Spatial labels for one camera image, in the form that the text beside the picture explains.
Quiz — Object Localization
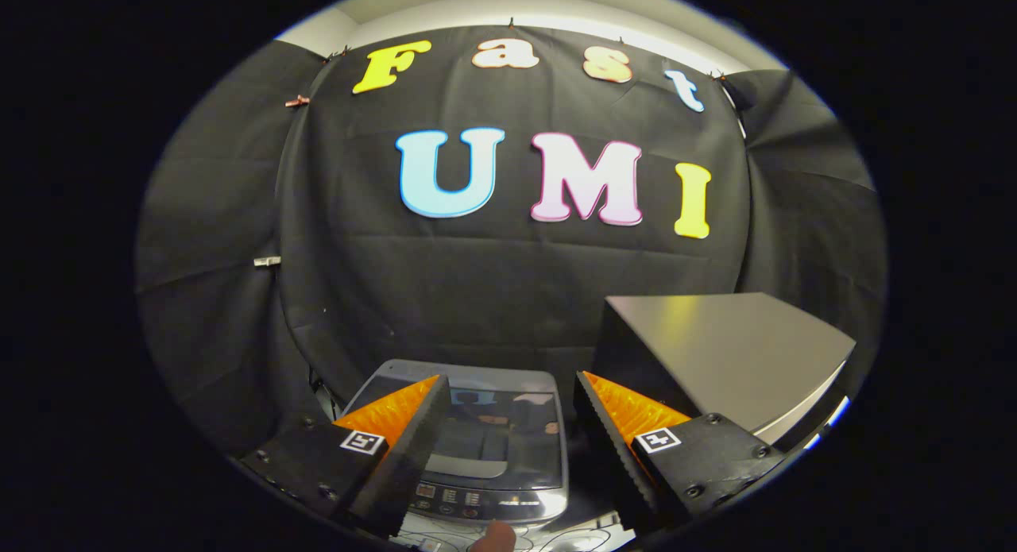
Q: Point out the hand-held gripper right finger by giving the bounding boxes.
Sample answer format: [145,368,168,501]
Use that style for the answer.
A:
[573,370,785,537]

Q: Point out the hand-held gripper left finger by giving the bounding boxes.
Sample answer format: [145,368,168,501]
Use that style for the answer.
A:
[239,374,451,540]

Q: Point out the dark transparent washing machine lid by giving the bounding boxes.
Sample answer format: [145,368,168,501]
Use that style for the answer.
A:
[346,360,567,491]

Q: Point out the grey washing machine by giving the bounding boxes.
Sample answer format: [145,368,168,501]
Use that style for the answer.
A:
[342,359,571,529]

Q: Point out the grey and beige cabinet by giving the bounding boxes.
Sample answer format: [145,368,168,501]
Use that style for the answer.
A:
[592,292,857,450]

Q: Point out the white cable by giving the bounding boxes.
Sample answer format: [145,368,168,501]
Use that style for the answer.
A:
[520,524,632,551]

